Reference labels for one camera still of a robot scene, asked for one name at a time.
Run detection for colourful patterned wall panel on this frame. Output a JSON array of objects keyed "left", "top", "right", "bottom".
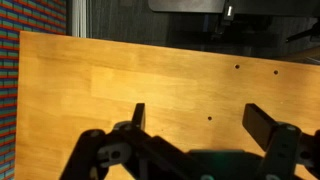
[{"left": 0, "top": 0, "right": 67, "bottom": 180}]

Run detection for aluminium extrusion bar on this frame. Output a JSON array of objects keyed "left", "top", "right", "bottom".
[{"left": 72, "top": 0, "right": 87, "bottom": 38}]

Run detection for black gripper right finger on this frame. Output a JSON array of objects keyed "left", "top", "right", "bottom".
[{"left": 242, "top": 103, "right": 320, "bottom": 180}]

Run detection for black equipment with white connector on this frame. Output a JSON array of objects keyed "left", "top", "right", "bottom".
[{"left": 148, "top": 0, "right": 320, "bottom": 43}]

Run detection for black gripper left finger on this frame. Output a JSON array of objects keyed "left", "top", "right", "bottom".
[{"left": 61, "top": 103, "right": 186, "bottom": 180}]

